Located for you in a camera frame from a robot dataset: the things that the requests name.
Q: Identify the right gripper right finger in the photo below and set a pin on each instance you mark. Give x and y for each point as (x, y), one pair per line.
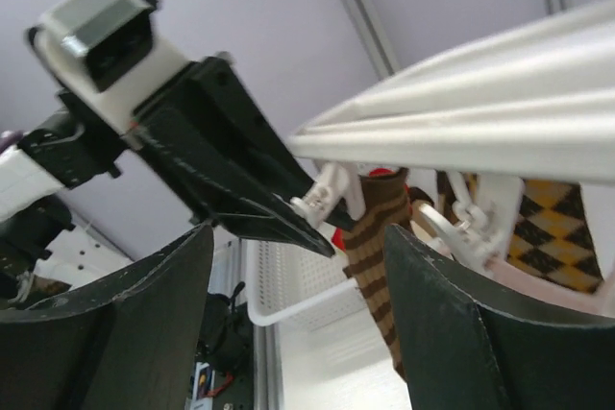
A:
(468, 342)

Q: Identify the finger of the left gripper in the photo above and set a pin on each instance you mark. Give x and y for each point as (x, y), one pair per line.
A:
(211, 85)
(202, 152)

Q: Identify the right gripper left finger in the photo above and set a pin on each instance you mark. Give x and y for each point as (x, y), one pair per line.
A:
(124, 341)

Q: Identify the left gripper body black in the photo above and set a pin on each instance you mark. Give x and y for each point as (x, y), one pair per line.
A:
(74, 144)

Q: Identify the brown yellow argyle sock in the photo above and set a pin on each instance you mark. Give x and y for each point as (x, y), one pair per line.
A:
(551, 254)

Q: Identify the brown beige striped sock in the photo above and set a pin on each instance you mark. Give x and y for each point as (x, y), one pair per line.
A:
(368, 270)

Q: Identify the white plastic clip hanger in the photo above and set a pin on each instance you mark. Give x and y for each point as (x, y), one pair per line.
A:
(535, 102)

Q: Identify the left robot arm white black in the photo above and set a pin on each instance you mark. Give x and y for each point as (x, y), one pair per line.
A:
(24, 182)

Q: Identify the white plastic basket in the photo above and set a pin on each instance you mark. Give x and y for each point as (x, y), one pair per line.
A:
(285, 285)

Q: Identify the red sock with face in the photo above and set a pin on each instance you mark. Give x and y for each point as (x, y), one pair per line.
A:
(386, 203)

